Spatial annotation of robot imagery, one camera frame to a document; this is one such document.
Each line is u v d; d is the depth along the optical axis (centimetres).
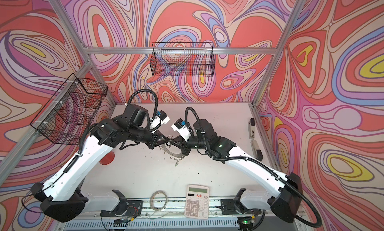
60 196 37
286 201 37
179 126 57
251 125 102
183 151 59
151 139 55
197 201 74
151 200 76
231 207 73
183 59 98
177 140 64
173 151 72
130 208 72
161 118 56
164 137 62
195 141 59
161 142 61
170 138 65
